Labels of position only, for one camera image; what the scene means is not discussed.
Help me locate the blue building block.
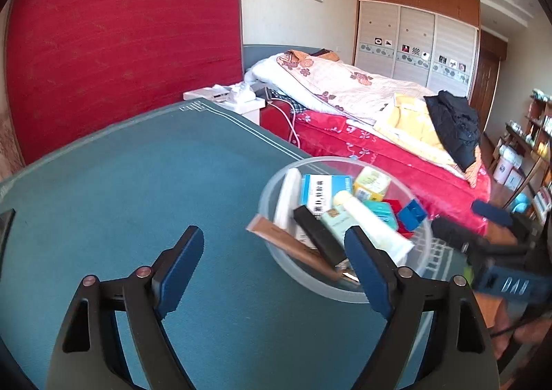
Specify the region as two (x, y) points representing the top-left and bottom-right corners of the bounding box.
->
(398, 199), (427, 231)

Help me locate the red building block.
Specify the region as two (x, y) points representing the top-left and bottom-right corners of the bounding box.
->
(384, 199), (414, 239)

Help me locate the teal Glide floss box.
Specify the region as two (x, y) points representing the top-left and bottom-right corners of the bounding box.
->
(363, 200), (398, 231)

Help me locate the white cream tube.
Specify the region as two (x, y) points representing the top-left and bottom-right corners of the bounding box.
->
(333, 190), (414, 266)

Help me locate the teal small medicine box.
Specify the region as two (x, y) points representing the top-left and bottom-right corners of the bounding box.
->
(320, 205), (358, 245)

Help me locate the black lipstick tube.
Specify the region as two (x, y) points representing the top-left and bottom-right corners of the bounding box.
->
(293, 205), (348, 270)

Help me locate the blue white vitamin D2 box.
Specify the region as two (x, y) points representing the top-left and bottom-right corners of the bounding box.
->
(299, 174), (353, 217)

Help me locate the white medicine box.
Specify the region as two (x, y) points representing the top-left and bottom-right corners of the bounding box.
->
(273, 168), (302, 232)

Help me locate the rose gold cosmetic tube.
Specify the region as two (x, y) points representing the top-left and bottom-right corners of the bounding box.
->
(246, 214), (360, 286)

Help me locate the yellow green medicine box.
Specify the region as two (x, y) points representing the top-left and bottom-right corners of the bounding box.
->
(353, 166), (391, 201)

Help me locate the wooden bookshelf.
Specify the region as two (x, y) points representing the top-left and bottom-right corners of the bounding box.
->
(490, 88), (551, 220)

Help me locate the black jacket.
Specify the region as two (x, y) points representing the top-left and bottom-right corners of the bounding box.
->
(424, 90), (481, 172)

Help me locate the yellow blanket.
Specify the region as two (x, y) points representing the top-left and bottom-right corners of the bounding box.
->
(374, 94), (482, 188)

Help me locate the clear plastic bowl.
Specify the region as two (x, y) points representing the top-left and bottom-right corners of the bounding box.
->
(258, 157), (438, 304)

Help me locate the teal table mat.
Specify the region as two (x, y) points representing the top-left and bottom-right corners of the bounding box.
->
(0, 99), (454, 390)

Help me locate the black rectangular case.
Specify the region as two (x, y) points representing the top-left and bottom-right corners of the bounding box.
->
(0, 209), (16, 270)

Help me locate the floral pink quilt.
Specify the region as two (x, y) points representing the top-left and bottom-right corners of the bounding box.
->
(244, 50), (435, 125)

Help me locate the white sliding wardrobe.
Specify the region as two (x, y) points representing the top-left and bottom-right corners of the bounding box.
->
(354, 0), (481, 98)

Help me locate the red bedside cabinet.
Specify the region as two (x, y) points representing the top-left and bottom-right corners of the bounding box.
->
(260, 99), (300, 147)

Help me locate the white heater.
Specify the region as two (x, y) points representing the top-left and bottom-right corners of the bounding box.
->
(183, 82), (266, 125)

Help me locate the red upright mattress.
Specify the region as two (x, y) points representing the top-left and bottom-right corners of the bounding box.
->
(6, 0), (242, 163)

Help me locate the white charging cable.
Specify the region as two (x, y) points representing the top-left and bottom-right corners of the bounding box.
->
(266, 99), (302, 149)

